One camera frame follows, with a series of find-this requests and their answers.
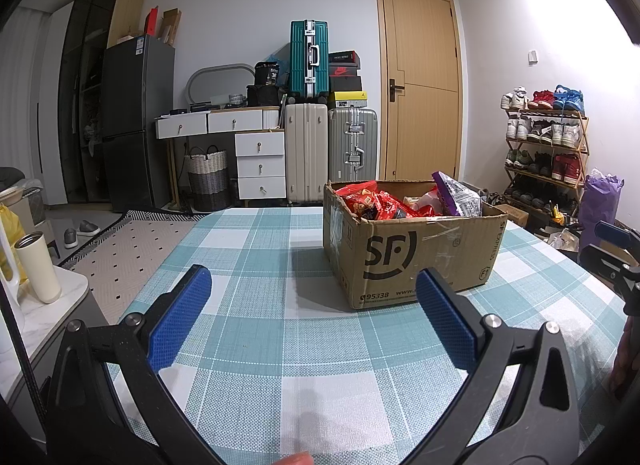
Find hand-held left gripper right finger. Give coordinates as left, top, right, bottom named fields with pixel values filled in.
left=400, top=267, right=583, bottom=465

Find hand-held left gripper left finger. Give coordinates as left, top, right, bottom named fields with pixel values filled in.
left=45, top=264, right=226, bottom=465

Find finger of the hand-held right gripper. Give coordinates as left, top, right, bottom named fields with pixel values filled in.
left=581, top=243, right=640, bottom=286
left=594, top=221, right=640, bottom=252

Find brown cardboard box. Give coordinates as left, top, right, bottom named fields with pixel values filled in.
left=322, top=179, right=508, bottom=310

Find pile of snack packets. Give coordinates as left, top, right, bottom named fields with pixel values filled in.
left=334, top=170, right=483, bottom=221

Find person's right forearm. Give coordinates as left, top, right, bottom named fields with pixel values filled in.
left=611, top=315, right=640, bottom=398

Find purple bag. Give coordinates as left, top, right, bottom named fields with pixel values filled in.
left=580, top=168, right=625, bottom=246

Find white plastic bag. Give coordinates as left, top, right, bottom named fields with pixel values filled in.
left=547, top=229, right=581, bottom=251

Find beige dotted rug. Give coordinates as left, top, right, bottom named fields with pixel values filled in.
left=55, top=209, right=208, bottom=291

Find shoe rack with shoes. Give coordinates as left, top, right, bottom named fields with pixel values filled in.
left=500, top=85, right=586, bottom=216

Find wooden shoe rack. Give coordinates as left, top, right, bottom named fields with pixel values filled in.
left=502, top=105, right=590, bottom=218

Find small cardboard box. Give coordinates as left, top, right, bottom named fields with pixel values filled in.
left=495, top=204, right=530, bottom=228

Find white topped side cabinet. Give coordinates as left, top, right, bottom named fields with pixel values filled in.
left=0, top=262, right=108, bottom=446

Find woven laundry basket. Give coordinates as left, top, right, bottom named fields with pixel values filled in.
left=184, top=145, right=232, bottom=212

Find cream tumbler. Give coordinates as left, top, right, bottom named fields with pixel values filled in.
left=14, top=232, right=62, bottom=305

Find white drawer desk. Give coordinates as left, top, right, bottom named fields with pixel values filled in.
left=155, top=106, right=287, bottom=207

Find white jug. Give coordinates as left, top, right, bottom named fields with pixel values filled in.
left=0, top=215, right=26, bottom=316

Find grey lidded container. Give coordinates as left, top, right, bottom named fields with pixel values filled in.
left=0, top=178, right=48, bottom=233

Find yellow plastic bag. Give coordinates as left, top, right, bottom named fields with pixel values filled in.
left=0, top=202, right=26, bottom=278

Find silver suitcase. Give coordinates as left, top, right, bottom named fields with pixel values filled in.
left=327, top=106, right=378, bottom=185

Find beige suitcase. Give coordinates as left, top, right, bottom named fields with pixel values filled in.
left=284, top=102, right=329, bottom=205

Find black refrigerator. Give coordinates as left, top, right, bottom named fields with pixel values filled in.
left=101, top=35, right=176, bottom=213

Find oval white framed mirror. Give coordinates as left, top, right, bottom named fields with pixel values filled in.
left=186, top=62, right=256, bottom=111

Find black storage bag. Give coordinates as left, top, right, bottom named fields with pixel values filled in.
left=246, top=85, right=286, bottom=108

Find wooden door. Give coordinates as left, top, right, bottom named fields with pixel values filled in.
left=375, top=0, right=463, bottom=182

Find tall dark glass cabinet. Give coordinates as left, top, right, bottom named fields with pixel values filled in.
left=57, top=0, right=118, bottom=206

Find yellow shoe box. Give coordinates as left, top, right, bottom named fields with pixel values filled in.
left=328, top=90, right=367, bottom=108

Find black printed bag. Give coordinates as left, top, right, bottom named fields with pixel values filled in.
left=254, top=61, right=281, bottom=87

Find blue plastic bag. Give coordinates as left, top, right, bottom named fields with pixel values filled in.
left=262, top=51, right=292, bottom=86

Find teal suitcase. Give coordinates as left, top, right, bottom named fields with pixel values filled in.
left=289, top=20, right=329, bottom=103

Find folded cardboard pieces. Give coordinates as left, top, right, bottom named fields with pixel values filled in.
left=160, top=8, right=182, bottom=46

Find light wood panel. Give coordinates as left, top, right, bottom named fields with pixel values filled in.
left=106, top=0, right=147, bottom=48

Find black braided cable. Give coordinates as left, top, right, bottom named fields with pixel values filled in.
left=0, top=285, right=51, bottom=451

